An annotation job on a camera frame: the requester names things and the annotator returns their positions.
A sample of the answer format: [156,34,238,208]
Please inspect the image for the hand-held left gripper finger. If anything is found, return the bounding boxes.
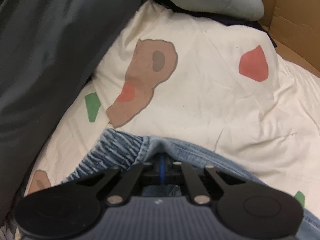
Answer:
[77,155,162,204]
[162,155,244,204]

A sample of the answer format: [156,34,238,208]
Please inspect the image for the light blue jeans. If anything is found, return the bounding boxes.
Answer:
[60,129,320,240]

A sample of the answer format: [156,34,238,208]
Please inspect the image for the cream bear-print blanket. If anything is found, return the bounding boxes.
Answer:
[24,0,320,240]

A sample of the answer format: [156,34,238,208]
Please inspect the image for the dark grey pillow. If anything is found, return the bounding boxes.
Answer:
[0,0,148,225]

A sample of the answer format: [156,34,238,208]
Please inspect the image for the brown cardboard sheet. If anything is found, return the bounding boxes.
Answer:
[240,0,320,78]

